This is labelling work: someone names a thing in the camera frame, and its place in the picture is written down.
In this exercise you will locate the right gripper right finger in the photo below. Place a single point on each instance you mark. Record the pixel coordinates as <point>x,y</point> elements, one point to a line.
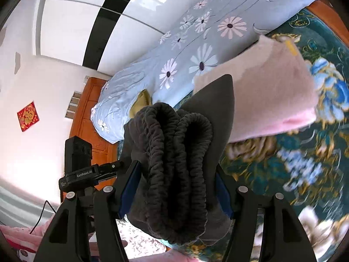
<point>284,238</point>

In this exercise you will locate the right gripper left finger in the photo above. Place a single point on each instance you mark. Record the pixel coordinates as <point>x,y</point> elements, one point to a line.
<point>67,237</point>

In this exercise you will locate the dark grey sweatpants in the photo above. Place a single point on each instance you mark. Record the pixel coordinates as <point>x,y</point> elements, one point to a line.
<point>180,150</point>

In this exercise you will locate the teal floral bed blanket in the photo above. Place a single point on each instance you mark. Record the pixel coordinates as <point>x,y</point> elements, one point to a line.
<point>310,164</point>

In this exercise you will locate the mustard yellow knit sweater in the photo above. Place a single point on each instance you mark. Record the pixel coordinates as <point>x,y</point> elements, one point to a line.
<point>143,100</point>

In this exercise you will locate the pink folded fluffy garment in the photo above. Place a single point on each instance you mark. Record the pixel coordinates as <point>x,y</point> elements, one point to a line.
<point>273,89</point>

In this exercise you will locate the white glossy wardrobe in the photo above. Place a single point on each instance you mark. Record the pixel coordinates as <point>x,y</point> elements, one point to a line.
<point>104,35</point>

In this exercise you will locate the light blue floral pillow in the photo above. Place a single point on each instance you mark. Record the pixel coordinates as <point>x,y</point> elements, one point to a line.
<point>209,33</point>

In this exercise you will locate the red wall decoration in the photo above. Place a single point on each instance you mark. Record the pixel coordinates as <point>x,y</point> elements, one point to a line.
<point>27,117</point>

